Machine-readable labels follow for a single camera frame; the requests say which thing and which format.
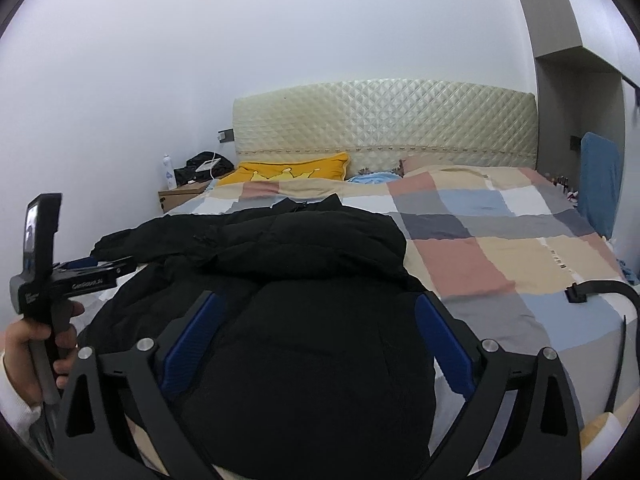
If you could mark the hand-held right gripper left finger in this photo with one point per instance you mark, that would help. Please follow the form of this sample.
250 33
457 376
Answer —
192 334

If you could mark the black bag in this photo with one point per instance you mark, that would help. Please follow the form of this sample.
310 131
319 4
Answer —
192 174

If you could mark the light blue cloth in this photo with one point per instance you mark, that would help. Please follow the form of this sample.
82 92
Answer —
375 178

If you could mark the yellow pillow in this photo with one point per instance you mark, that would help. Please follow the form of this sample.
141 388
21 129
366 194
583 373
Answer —
280 170

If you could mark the grey wall socket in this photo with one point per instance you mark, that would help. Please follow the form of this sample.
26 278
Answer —
226 135

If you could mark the person's left hand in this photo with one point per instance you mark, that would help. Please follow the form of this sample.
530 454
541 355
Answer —
25 350

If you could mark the dark wall switch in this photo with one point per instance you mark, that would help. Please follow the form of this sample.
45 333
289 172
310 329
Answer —
575 144

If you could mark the patterned pillow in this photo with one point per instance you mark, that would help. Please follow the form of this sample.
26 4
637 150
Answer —
370 167

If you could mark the person's left forearm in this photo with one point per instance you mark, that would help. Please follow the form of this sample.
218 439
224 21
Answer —
15 400

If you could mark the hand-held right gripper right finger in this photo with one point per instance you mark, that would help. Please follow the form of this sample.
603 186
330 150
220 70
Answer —
445 341

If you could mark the cream quilted headboard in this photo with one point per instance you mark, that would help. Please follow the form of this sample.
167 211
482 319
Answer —
380 120

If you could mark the checkered bed blanket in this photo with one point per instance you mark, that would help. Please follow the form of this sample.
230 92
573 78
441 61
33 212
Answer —
475 220

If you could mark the blue towel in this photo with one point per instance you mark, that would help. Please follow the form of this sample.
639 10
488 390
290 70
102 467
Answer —
600 185

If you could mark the wooden nightstand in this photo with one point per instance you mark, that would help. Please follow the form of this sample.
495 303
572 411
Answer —
182 197

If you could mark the grey wardrobe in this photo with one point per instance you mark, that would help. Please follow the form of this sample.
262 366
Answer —
575 10

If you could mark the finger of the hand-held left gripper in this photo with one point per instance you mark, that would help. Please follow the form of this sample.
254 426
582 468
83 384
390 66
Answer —
82 263
117 263

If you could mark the row of small bottles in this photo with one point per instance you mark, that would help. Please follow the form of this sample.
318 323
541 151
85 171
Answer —
562 182

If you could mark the white flat device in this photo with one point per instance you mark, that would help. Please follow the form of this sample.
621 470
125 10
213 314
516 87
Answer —
207 165

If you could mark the white spray bottle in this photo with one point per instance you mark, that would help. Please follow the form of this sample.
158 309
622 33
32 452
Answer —
168 175

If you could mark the black puffer jacket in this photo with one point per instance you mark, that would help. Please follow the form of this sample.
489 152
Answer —
300 310

